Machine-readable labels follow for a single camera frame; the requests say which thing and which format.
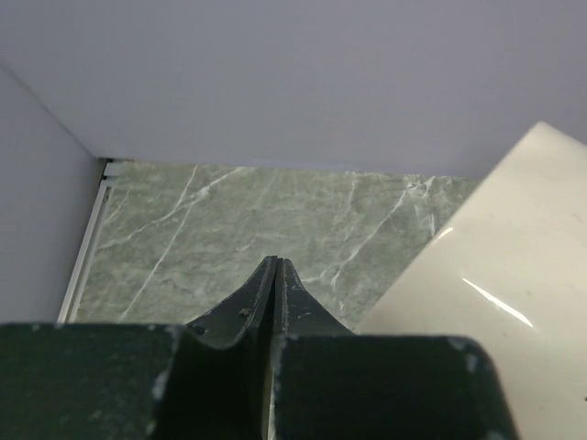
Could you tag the aluminium rail frame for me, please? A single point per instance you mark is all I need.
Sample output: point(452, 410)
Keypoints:
point(85, 256)

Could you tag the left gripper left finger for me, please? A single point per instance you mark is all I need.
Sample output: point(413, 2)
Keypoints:
point(201, 380)

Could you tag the round cream drawer cabinet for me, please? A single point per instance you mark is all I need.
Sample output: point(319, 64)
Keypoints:
point(508, 270)

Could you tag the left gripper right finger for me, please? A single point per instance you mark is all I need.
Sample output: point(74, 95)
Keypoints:
point(330, 383)

